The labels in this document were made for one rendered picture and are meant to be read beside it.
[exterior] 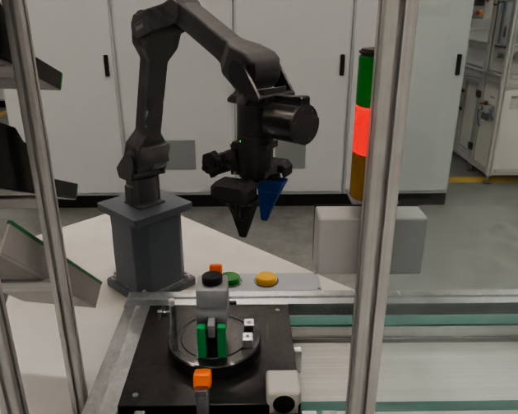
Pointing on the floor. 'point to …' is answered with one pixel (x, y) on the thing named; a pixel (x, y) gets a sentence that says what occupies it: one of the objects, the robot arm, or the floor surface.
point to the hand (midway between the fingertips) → (254, 208)
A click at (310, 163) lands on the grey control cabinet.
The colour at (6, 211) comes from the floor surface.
